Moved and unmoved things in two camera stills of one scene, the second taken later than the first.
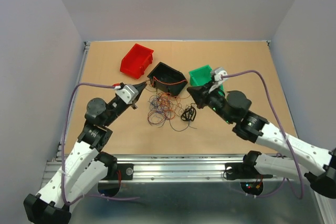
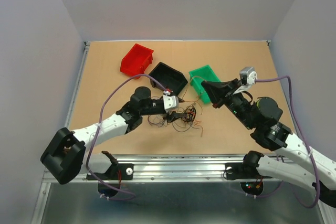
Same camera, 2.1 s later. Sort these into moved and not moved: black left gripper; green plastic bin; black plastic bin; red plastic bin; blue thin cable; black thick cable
Moved: blue thin cable; black left gripper
Not moved: red plastic bin; green plastic bin; black plastic bin; black thick cable
